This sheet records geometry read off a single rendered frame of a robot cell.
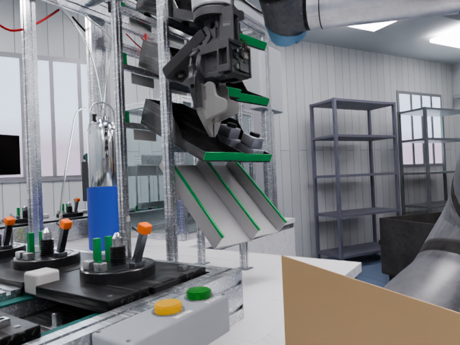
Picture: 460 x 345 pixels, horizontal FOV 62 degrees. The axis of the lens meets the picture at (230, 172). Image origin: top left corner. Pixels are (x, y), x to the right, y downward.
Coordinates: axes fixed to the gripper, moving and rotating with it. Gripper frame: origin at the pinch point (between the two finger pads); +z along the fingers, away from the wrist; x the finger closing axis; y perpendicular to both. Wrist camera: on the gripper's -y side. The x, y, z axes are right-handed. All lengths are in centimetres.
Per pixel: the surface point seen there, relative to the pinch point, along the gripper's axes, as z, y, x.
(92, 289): 26.3, -15.6, -13.8
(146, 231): 17.5, -10.8, -5.6
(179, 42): -37, -42, 41
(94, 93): -38, -127, 71
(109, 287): 26.3, -13.7, -11.7
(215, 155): 3.3, -12.0, 18.0
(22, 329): 26.3, -8.3, -29.1
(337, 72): -133, -129, 476
